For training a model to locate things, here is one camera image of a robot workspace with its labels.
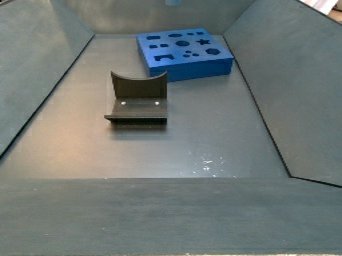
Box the black curved holder stand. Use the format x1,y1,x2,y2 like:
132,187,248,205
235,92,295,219
104,73,168,122

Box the light blue oval cylinder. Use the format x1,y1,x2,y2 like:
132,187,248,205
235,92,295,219
165,0,181,6

